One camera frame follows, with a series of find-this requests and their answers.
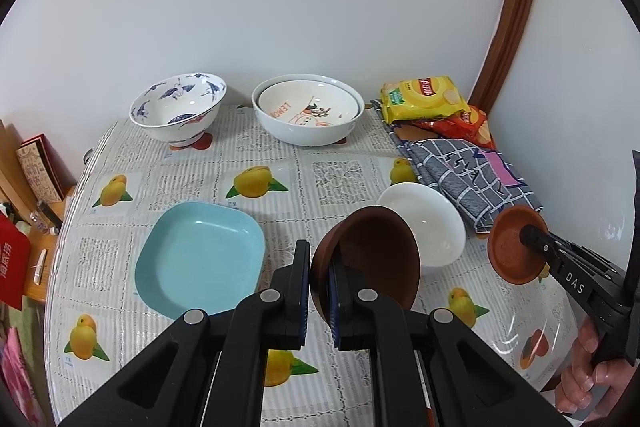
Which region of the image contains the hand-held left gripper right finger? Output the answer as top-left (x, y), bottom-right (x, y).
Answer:
top-left (328, 257), bottom-right (583, 427)

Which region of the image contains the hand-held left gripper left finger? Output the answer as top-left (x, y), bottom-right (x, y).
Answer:
top-left (57, 238), bottom-right (312, 427)

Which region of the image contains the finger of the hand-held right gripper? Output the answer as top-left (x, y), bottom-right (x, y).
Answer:
top-left (519, 224), bottom-right (627, 314)

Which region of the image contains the small brown bowl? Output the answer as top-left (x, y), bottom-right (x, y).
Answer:
top-left (488, 206), bottom-right (549, 286)
top-left (310, 205), bottom-right (422, 325)

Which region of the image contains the blue square plate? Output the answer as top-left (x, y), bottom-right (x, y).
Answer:
top-left (134, 202), bottom-right (266, 319)

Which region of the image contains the person's right hand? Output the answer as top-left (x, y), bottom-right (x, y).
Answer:
top-left (555, 314), bottom-right (640, 423)

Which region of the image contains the plain white bowl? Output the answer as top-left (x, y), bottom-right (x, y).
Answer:
top-left (376, 183), bottom-right (467, 275)

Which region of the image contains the fruit print tablecloth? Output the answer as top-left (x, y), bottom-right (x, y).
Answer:
top-left (44, 104), bottom-right (591, 427)

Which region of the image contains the grey checked cloth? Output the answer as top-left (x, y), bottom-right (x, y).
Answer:
top-left (395, 134), bottom-right (544, 233)

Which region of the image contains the large white bowl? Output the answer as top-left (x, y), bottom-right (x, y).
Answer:
top-left (251, 74), bottom-right (365, 148)

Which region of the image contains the red chip bag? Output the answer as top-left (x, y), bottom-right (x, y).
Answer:
top-left (412, 106), bottom-right (496, 150)

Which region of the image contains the white orange print bowl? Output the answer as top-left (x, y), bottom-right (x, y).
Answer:
top-left (256, 79), bottom-right (362, 128)

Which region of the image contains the blue bird pattern bowl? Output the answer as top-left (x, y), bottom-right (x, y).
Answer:
top-left (129, 72), bottom-right (228, 150)

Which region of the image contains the yellow chip bag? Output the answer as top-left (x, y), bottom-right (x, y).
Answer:
top-left (380, 76), bottom-right (472, 125)

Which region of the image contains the wooden side table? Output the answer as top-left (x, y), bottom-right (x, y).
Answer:
top-left (22, 187), bottom-right (76, 303)

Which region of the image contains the red box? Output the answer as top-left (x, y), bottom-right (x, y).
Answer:
top-left (0, 212), bottom-right (32, 312)

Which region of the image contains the pink cloth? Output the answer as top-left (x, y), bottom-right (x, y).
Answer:
top-left (0, 327), bottom-right (47, 427)

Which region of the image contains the patterned book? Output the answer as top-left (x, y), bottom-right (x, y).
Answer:
top-left (15, 134), bottom-right (78, 202)

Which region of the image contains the wooden board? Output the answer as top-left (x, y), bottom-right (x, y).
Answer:
top-left (0, 119), bottom-right (31, 218)

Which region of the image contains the brown wooden door frame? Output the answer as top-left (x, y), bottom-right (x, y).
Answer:
top-left (467, 0), bottom-right (545, 112)

